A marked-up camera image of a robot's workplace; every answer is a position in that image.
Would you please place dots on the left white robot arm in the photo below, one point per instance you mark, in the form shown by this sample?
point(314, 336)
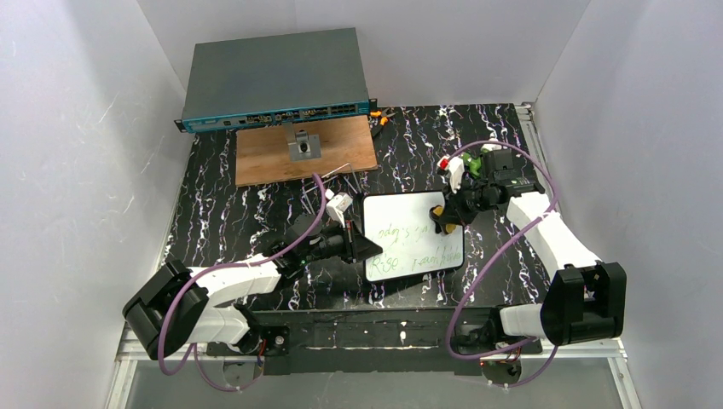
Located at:
point(180, 305)

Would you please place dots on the white whiteboard black frame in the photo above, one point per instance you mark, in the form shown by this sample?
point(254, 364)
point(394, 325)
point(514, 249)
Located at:
point(400, 224)

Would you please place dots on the grey metal stand bracket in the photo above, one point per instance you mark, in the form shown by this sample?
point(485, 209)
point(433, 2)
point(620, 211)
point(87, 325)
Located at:
point(301, 145)

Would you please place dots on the green white marker tool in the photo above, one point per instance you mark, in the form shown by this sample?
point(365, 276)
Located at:
point(474, 163)

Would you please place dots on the yellow black whiteboard eraser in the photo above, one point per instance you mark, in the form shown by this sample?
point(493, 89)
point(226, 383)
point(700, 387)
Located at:
point(445, 222)

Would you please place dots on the brown wooden board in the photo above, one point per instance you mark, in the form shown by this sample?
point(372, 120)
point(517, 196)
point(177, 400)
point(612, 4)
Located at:
point(263, 155)

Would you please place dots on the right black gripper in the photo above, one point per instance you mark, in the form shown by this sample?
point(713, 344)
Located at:
point(457, 206)

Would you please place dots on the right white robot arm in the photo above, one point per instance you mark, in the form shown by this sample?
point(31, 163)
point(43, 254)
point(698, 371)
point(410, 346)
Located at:
point(586, 297)

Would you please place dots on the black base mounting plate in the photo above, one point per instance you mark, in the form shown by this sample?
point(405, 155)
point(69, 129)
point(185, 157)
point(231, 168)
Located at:
point(352, 341)

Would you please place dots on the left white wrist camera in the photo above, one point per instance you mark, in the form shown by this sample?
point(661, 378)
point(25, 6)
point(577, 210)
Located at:
point(337, 204)

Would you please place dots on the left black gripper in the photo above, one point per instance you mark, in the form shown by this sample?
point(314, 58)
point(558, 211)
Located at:
point(350, 242)

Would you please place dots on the grey network switch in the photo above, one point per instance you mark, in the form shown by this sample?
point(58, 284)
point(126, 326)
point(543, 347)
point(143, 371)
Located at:
point(264, 81)

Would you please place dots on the aluminium rail frame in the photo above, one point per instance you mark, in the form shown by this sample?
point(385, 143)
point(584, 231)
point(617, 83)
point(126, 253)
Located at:
point(402, 234)

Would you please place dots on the orange handled pliers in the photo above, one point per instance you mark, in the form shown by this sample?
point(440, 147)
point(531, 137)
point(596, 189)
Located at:
point(383, 117)

